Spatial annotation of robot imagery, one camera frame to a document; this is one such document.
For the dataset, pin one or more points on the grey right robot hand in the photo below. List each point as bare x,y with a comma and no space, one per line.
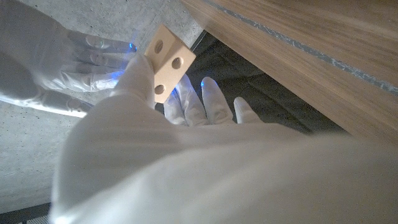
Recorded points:
37,56

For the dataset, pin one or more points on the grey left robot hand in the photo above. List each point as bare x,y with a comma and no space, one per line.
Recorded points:
202,180

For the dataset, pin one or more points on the wooden block with holes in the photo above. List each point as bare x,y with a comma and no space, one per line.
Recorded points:
169,62

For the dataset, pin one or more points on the black backdrop curtain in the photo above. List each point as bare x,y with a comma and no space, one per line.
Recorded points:
248,93

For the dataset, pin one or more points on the grey perforated panel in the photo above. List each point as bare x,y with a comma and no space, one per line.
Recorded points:
38,220

